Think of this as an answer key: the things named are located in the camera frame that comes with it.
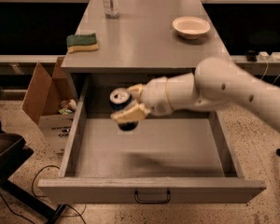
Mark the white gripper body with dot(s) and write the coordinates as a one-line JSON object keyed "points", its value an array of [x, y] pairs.
{"points": [[155, 94]]}

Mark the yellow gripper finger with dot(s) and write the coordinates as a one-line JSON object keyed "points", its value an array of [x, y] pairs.
{"points": [[132, 114], [136, 91]]}

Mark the blue pepsi can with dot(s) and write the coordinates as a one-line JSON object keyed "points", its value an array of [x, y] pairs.
{"points": [[119, 99]]}

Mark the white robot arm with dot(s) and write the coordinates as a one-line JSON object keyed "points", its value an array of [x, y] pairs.
{"points": [[214, 84]]}

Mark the grey counter cabinet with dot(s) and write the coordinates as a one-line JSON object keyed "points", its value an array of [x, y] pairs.
{"points": [[140, 41]]}

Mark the grey open drawer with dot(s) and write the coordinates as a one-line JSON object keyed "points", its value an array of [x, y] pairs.
{"points": [[187, 153]]}

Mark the green yellow sponge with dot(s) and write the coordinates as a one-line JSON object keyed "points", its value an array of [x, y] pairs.
{"points": [[76, 43]]}

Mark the white bowl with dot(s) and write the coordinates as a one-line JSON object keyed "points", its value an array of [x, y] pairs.
{"points": [[191, 27]]}

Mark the brown cardboard box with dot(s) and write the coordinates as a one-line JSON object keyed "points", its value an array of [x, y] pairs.
{"points": [[44, 100]]}

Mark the clear plastic bottle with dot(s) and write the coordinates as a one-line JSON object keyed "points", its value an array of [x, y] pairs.
{"points": [[111, 8]]}

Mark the black small device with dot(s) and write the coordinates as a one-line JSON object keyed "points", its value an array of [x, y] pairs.
{"points": [[251, 56]]}

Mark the white power strip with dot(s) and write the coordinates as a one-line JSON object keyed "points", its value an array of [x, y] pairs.
{"points": [[265, 56]]}

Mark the black chair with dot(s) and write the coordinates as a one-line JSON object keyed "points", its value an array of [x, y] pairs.
{"points": [[13, 154]]}

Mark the black drawer handle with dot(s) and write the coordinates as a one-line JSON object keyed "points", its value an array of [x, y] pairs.
{"points": [[150, 197]]}

